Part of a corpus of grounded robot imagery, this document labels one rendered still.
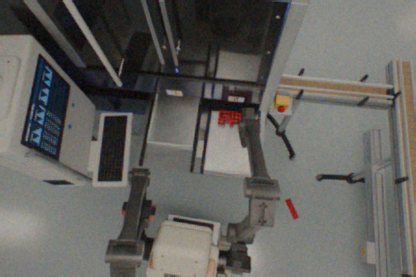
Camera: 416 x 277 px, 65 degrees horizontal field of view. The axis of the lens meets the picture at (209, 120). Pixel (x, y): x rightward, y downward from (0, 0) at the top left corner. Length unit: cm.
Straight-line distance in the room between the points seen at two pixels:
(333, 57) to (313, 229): 155
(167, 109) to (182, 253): 94
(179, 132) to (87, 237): 131
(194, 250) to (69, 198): 181
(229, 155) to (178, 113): 39
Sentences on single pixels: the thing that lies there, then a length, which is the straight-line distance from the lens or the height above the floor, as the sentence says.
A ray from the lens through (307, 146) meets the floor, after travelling 286.
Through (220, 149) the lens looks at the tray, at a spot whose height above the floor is 88.
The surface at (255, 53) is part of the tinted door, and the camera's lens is 140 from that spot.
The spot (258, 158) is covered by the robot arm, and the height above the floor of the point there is 154.
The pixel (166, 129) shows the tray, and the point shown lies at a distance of 189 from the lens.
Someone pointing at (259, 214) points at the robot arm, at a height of 161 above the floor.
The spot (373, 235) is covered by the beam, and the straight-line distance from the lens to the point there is 232.
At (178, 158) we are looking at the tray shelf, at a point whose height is 88.
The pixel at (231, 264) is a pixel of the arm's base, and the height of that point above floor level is 122.
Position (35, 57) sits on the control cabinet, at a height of 149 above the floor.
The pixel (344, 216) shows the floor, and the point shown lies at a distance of 283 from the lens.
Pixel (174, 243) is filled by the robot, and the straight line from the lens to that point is 128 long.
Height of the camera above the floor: 265
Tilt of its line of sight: 69 degrees down
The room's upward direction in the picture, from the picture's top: 4 degrees counter-clockwise
